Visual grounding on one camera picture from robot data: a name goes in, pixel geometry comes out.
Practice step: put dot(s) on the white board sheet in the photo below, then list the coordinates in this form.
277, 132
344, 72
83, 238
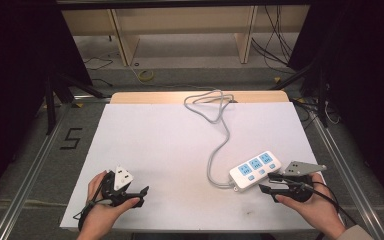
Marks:
163, 160

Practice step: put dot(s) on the person's left hand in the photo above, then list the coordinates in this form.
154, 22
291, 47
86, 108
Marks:
104, 213

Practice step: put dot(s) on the white power strip blue sockets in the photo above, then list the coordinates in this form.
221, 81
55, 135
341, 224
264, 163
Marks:
255, 171

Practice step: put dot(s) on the black curtain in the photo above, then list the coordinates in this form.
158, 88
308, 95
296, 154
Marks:
20, 83
363, 83

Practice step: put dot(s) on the light wooden shelf unit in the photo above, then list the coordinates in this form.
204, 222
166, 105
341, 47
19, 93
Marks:
180, 30

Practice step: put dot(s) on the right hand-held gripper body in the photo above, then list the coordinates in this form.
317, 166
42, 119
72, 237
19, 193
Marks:
296, 190

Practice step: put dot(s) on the black metal stand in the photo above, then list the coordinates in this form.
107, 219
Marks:
55, 96
316, 86

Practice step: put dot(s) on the person's right hand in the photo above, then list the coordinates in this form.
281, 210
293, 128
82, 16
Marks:
316, 210

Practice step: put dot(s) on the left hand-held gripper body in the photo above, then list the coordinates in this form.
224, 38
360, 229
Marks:
113, 195

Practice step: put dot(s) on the aluminium rail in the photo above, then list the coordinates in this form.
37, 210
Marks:
30, 173
350, 173

